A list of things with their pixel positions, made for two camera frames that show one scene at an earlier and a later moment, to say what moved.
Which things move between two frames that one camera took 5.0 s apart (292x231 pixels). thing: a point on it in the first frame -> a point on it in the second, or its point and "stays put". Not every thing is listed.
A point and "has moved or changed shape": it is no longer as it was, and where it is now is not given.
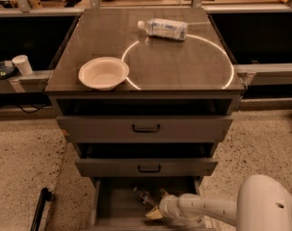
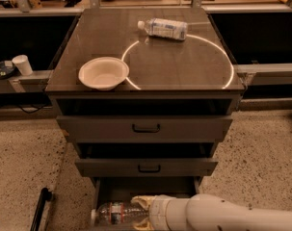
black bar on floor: x=45 y=195 stays put
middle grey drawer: x=146 y=160 stays put
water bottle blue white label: x=162 y=28 stays put
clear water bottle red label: x=146 y=197 has moved or changed shape
